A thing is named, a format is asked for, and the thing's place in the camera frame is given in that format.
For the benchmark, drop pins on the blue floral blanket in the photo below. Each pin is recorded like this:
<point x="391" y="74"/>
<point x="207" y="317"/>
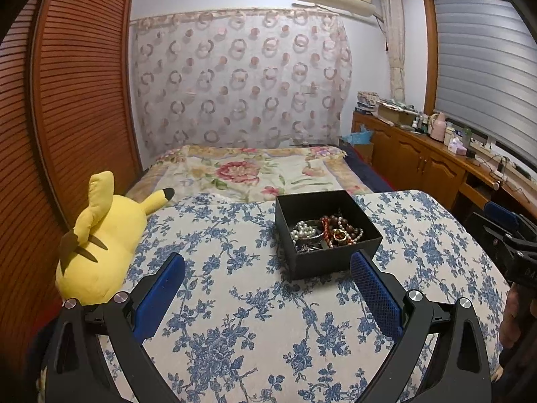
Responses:
<point x="243" y="302"/>

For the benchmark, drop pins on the yellow plush toy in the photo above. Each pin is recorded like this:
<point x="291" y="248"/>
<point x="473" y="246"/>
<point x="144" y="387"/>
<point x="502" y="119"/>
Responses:
<point x="100" y="239"/>

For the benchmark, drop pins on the pink floral bedspread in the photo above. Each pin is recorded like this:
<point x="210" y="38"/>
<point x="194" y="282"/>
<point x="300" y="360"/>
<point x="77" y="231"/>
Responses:
<point x="239" y="172"/>

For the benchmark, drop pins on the grey window blind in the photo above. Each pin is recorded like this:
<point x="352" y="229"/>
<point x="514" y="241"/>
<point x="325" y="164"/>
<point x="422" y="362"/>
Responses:
<point x="482" y="63"/>

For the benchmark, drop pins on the gold bangle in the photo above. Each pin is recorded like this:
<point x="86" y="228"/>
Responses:
<point x="339" y="236"/>

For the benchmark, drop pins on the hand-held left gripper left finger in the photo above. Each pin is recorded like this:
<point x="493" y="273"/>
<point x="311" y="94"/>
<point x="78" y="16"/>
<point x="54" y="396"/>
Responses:
<point x="161" y="289"/>

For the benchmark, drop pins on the pink thermos jug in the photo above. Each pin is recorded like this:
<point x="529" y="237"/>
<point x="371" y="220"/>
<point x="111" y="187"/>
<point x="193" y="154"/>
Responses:
<point x="438" y="128"/>

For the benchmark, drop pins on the person's right hand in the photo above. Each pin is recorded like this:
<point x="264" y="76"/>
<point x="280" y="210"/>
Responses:
<point x="511" y="315"/>

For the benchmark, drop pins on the cardboard box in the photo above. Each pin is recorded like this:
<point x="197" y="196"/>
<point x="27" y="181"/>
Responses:
<point x="394" y="113"/>

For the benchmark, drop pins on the circle pattern sheer curtain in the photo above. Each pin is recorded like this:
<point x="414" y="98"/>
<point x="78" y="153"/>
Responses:
<point x="243" y="79"/>

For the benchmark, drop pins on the beige window curtain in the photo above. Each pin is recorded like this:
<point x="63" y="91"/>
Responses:
<point x="394" y="50"/>

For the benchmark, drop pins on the blue plastic bag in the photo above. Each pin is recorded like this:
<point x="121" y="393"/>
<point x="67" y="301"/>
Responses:
<point x="356" y="138"/>

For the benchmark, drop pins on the tissue box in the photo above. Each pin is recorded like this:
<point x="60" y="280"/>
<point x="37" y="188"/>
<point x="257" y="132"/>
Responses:
<point x="456" y="145"/>

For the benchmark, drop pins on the black jewelry box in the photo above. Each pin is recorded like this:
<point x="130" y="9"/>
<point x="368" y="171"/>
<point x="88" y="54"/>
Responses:
<point x="323" y="262"/>

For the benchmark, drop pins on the wooden side cabinet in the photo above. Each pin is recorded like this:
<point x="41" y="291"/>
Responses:
<point x="411" y="159"/>

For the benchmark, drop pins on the wooden louvred wardrobe door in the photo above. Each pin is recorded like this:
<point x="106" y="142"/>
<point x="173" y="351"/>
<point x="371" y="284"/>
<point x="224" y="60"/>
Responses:
<point x="67" y="113"/>

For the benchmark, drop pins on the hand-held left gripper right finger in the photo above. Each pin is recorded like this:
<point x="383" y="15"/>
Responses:
<point x="375" y="291"/>

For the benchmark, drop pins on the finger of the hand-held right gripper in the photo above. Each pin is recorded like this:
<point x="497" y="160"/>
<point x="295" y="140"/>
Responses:
<point x="501" y="214"/>

